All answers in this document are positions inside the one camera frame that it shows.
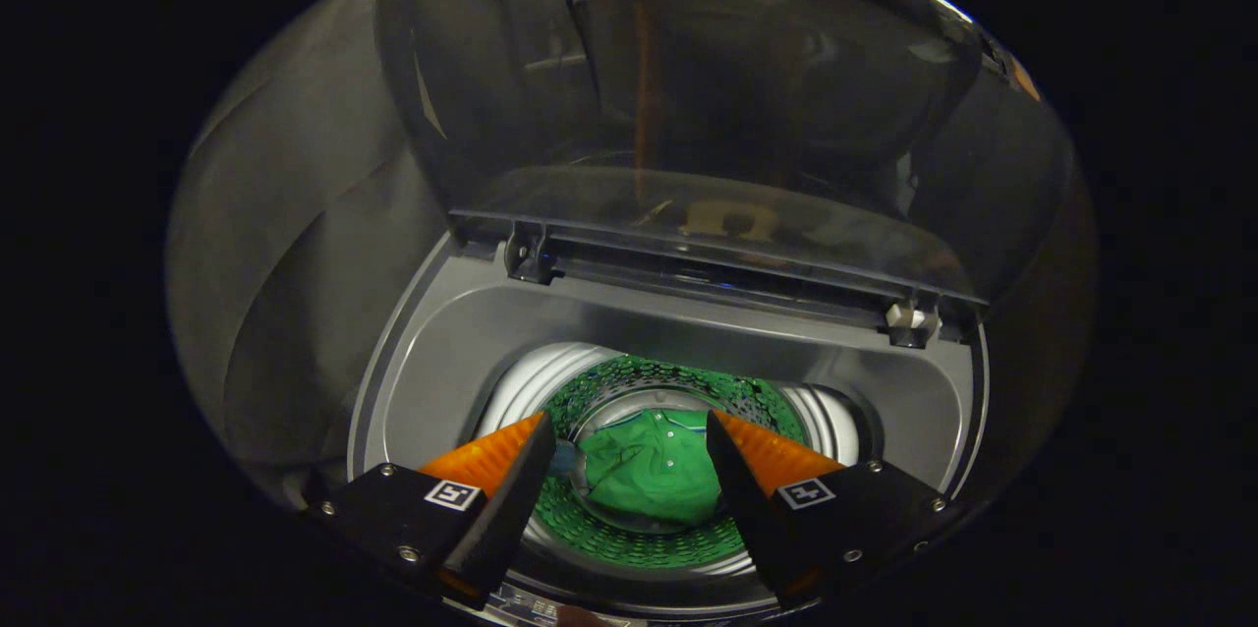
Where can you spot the green polo shirt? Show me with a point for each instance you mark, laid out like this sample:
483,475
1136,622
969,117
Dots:
649,480

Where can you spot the dark washing machine lid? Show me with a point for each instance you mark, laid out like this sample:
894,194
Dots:
737,96

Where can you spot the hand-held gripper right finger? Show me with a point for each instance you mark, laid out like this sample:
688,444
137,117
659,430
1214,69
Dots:
749,499

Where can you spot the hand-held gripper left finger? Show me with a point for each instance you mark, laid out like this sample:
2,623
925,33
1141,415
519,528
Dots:
516,499

